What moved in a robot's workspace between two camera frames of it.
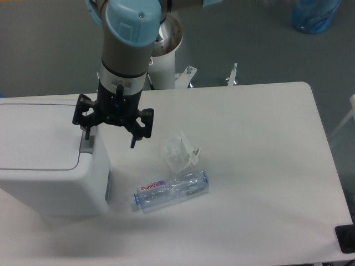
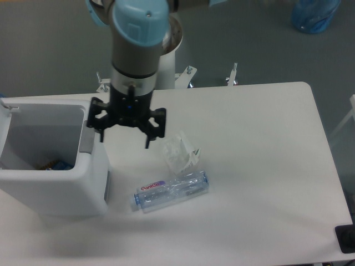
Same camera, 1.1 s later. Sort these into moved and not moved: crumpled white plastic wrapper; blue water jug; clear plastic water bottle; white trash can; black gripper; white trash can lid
Moved: black gripper; white trash can lid
Not moved: crumpled white plastic wrapper; blue water jug; white trash can; clear plastic water bottle
